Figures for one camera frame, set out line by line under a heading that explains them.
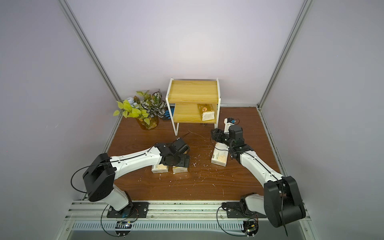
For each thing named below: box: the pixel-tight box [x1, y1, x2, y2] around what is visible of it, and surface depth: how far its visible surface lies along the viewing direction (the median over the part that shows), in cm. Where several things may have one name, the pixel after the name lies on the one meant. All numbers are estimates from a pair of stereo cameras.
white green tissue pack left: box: [151, 163, 169, 174], surface depth 85 cm
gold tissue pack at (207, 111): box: [197, 103, 215, 121], surface depth 89 cm
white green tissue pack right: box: [211, 142, 229, 167], surface depth 89 cm
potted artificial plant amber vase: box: [112, 89, 167, 131], surface depth 92 cm
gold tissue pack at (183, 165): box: [172, 154, 190, 174], surface depth 77 cm
